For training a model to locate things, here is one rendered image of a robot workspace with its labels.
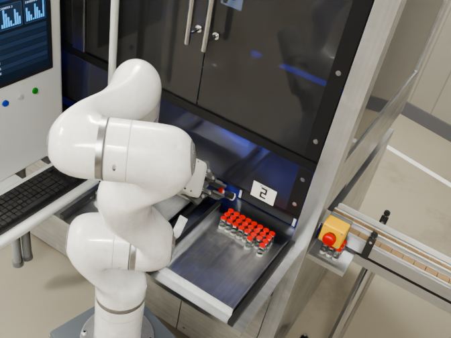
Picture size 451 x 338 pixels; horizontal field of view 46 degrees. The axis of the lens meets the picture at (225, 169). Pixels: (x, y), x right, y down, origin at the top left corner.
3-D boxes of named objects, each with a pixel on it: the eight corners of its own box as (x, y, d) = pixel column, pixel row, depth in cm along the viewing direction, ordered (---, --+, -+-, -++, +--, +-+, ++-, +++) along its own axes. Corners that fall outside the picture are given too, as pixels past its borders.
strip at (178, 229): (178, 227, 172) (180, 214, 168) (186, 232, 171) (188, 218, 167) (152, 253, 161) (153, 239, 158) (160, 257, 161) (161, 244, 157)
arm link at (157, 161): (105, 225, 124) (174, 231, 126) (98, 275, 118) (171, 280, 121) (97, 97, 81) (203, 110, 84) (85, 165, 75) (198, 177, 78)
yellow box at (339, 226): (325, 227, 172) (332, 210, 168) (346, 237, 170) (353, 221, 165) (317, 239, 167) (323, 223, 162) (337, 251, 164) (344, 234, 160)
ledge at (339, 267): (322, 234, 184) (323, 230, 183) (356, 252, 180) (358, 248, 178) (305, 257, 174) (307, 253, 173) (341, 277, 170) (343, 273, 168)
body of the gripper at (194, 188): (162, 151, 137) (196, 167, 143) (152, 187, 133) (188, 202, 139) (176, 143, 131) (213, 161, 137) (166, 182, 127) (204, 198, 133)
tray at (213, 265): (218, 211, 181) (219, 204, 179) (284, 248, 172) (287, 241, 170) (156, 270, 156) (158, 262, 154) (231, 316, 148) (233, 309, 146)
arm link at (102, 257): (143, 316, 124) (152, 245, 109) (62, 310, 121) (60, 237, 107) (147, 275, 133) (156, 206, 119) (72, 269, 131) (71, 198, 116)
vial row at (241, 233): (220, 224, 176) (223, 214, 173) (267, 250, 170) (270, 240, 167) (217, 227, 174) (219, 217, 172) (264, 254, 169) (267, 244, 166)
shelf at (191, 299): (147, 153, 203) (147, 149, 202) (310, 241, 180) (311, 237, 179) (52, 218, 168) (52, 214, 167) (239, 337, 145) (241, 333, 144)
